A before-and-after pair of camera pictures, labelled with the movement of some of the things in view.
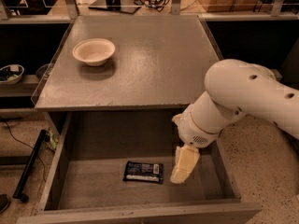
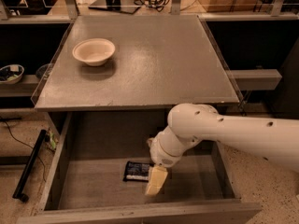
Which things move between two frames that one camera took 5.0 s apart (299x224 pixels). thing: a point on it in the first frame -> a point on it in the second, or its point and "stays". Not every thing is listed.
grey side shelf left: x=25 y=88 stays
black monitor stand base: x=113 y=2 stays
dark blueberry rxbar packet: x=144 y=172 stays
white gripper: x=193 y=133 -> x=160 y=157
